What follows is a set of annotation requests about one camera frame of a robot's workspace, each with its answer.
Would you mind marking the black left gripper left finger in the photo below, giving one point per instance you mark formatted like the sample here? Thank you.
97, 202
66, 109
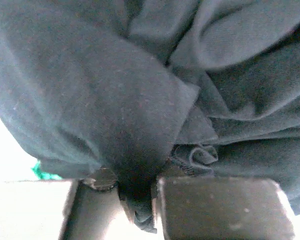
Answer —
93, 204

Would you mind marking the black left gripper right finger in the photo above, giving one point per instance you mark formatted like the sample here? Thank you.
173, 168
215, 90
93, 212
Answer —
222, 208

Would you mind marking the black t shirt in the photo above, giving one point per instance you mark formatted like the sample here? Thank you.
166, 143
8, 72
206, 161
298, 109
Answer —
192, 87

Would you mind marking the green tank top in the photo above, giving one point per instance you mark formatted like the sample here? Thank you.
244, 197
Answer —
41, 175

